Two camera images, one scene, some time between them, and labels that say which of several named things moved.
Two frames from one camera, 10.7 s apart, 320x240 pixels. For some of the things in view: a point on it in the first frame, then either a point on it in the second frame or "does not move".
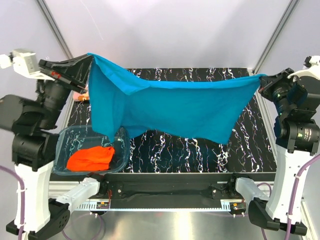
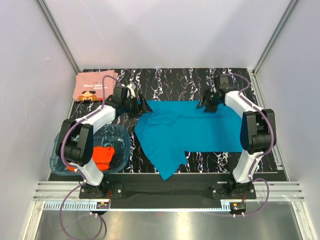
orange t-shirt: (93, 158) does not move
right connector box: (238, 207) does not move
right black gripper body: (271, 82) to (206, 101)
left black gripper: (61, 74) to (139, 105)
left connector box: (102, 205) does not move
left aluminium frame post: (55, 28) does not move
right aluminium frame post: (277, 32) does not move
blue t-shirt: (120, 100) to (175, 127)
